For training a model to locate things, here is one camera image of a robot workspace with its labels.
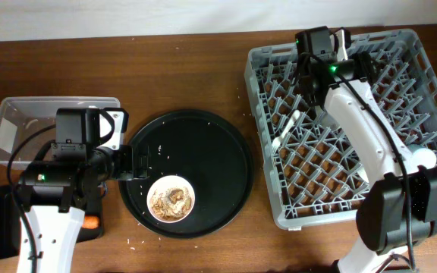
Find bowl with food scraps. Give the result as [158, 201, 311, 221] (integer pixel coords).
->
[146, 175, 196, 224]

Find orange carrot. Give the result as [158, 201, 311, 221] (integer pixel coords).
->
[82, 215, 100, 230]

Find blue cup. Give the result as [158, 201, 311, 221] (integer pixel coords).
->
[407, 144, 437, 169]

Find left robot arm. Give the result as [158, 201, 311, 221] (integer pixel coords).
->
[10, 108, 149, 272]

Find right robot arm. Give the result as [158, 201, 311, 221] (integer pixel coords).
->
[294, 27, 437, 272]

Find grey dishwasher rack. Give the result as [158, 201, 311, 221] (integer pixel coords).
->
[244, 29, 437, 231]

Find round black tray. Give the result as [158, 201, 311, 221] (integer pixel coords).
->
[119, 110, 254, 239]

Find clear plastic bin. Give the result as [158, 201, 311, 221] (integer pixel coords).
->
[0, 96, 127, 166]

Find black rectangular tray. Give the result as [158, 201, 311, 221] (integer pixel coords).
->
[0, 185, 104, 259]

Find white plastic spoon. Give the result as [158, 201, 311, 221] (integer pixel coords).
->
[272, 110, 300, 153]

